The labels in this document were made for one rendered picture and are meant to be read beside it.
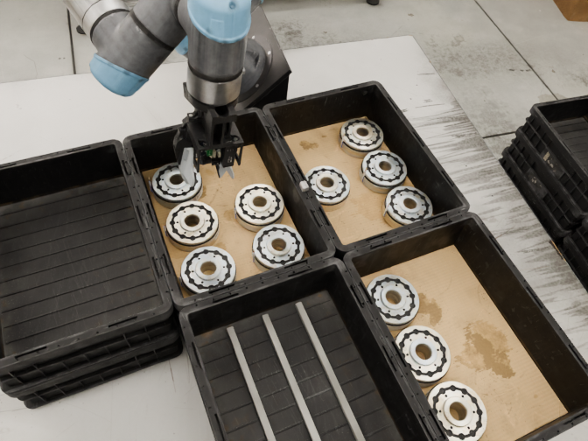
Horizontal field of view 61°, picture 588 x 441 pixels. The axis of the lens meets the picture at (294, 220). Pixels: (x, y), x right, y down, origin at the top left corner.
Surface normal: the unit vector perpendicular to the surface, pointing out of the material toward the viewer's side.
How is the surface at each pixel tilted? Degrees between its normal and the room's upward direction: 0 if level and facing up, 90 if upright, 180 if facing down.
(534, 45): 0
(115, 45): 46
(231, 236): 0
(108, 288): 0
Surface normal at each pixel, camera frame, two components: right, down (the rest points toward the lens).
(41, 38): 0.10, -0.56
